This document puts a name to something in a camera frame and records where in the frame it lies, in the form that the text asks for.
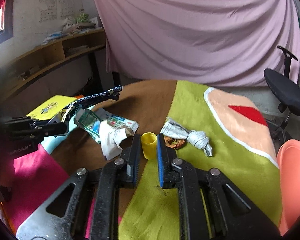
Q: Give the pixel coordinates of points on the pink hanging sheet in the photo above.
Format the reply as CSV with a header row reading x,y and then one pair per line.
x,y
223,43

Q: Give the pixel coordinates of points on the green snack wrapper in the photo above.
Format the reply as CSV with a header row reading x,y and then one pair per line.
x,y
89,122

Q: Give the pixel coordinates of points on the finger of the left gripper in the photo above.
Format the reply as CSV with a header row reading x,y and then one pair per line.
x,y
65,115
88,101

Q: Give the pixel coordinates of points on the white blue carton box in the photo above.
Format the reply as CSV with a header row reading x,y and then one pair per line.
x,y
118,122

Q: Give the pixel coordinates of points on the yellow book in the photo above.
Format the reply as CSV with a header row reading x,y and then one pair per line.
x,y
51,107

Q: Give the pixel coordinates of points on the knotted grey white cloth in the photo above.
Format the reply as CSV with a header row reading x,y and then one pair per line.
x,y
198,139

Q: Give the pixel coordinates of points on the pile of papers on shelf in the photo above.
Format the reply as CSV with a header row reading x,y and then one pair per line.
x,y
71,26

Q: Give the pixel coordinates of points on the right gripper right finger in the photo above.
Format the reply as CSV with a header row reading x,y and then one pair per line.
x,y
211,206

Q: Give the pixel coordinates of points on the wall calendar sheets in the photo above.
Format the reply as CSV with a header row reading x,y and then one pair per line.
x,y
52,9

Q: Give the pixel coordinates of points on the wooden wall shelf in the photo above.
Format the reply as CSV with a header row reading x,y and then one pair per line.
x,y
35,64

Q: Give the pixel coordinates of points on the yellow plastic cup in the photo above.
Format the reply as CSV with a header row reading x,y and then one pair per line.
x,y
149,145

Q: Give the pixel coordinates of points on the white paper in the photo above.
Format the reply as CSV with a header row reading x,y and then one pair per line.
x,y
110,139

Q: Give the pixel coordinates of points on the black office chair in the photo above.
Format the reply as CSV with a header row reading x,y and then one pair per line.
x,y
284,89

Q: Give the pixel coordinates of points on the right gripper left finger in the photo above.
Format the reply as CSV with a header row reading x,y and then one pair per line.
x,y
86,205

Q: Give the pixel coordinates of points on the colourful patchwork rug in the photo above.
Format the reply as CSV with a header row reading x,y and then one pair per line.
x,y
202,165

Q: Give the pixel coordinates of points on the pink plastic basin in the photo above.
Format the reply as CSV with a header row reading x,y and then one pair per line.
x,y
288,159

